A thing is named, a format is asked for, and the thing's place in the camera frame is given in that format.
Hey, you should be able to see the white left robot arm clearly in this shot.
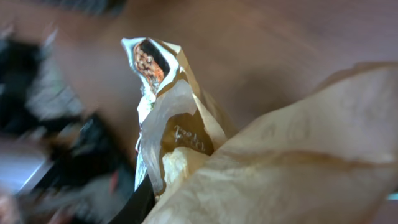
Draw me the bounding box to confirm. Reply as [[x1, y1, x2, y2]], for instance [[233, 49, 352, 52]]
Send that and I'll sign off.
[[1, 24, 134, 223]]

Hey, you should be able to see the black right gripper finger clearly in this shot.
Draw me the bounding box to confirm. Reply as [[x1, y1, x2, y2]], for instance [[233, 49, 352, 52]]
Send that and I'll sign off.
[[108, 175, 155, 224]]

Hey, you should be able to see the beige Pantree snack pouch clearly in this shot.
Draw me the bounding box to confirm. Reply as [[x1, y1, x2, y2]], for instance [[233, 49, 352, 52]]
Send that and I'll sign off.
[[121, 37, 397, 223]]

